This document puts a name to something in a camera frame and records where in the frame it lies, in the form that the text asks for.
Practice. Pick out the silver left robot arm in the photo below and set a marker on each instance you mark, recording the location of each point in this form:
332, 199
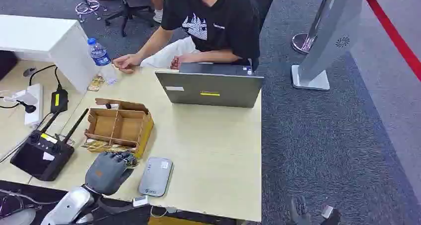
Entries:
67, 207

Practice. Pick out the white power strip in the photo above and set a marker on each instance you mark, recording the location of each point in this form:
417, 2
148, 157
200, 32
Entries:
34, 105

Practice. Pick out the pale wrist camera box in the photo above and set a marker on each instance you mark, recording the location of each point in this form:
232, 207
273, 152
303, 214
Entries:
140, 201
327, 212

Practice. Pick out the red floor tape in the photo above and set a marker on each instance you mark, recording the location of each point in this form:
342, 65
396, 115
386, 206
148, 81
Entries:
394, 36

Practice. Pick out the grey kiosk stand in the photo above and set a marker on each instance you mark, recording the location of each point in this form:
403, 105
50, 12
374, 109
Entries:
329, 36

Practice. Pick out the person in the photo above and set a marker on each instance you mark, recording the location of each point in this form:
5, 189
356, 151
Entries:
158, 6
223, 22

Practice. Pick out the grey round desk grommet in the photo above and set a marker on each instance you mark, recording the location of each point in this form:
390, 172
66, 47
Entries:
29, 71

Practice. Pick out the gold printed card stack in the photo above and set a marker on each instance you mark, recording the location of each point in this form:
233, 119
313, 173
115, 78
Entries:
95, 146

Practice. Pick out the black office chair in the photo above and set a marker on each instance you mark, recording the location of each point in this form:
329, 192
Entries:
130, 9

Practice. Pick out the clear water bottle blue cap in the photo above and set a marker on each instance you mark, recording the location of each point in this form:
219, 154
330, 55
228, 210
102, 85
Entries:
100, 57

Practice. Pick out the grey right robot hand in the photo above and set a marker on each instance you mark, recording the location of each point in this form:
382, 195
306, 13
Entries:
299, 213

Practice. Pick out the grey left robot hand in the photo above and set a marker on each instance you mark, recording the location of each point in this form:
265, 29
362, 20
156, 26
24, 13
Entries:
105, 174

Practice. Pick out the person's hand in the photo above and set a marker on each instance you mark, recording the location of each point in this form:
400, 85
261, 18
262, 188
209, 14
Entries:
126, 62
181, 60

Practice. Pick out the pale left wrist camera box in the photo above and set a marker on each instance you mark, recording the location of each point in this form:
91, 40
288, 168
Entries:
140, 201

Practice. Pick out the person's right hand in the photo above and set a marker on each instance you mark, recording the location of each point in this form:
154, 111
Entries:
126, 62

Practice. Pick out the black power adapter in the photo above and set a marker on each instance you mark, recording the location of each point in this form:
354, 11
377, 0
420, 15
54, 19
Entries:
59, 100

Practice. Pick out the grey laptop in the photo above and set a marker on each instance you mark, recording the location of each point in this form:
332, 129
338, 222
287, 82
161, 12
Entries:
210, 90

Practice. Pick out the person's left hand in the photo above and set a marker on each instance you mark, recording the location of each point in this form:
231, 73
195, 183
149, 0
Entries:
181, 60

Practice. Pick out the wooden card box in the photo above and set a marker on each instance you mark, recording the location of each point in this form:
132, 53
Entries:
126, 128

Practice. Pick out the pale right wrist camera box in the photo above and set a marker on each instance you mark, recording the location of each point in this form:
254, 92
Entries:
327, 212

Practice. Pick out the chrome stanchion post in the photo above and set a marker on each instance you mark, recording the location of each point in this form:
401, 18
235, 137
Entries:
306, 41

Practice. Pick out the black router with antennas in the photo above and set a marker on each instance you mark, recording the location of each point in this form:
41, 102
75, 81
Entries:
41, 156

